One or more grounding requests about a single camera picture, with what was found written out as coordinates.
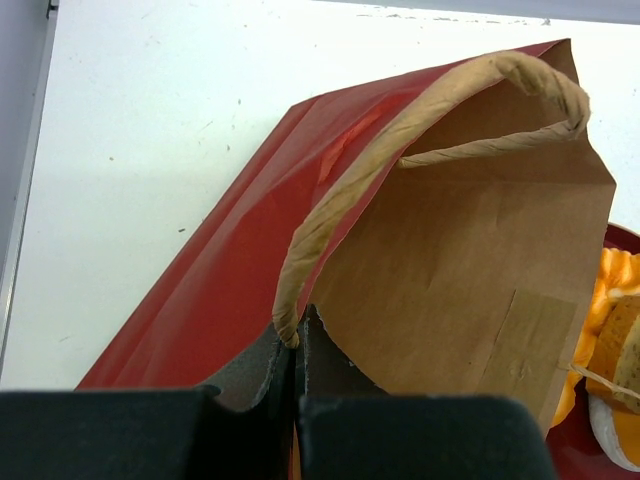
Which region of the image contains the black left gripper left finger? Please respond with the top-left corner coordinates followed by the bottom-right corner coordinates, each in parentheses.
top-left (1, 328), bottom-right (295, 479)

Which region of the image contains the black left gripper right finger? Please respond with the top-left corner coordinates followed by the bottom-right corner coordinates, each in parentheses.
top-left (294, 305), bottom-right (557, 479)

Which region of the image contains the red brown paper bag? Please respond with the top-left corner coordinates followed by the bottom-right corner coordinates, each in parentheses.
top-left (80, 40), bottom-right (616, 429)

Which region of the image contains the braided orange bread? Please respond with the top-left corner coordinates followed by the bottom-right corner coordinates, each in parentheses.
top-left (552, 248), bottom-right (639, 426)

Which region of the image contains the herb bread slice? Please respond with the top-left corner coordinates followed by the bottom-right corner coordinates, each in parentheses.
top-left (586, 296), bottom-right (639, 414)

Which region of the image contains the white-rimmed round bread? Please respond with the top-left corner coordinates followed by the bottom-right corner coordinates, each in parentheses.
top-left (588, 395), bottom-right (639, 473)

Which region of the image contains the red round plate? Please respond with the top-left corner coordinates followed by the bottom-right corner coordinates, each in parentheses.
top-left (546, 225), bottom-right (639, 479)

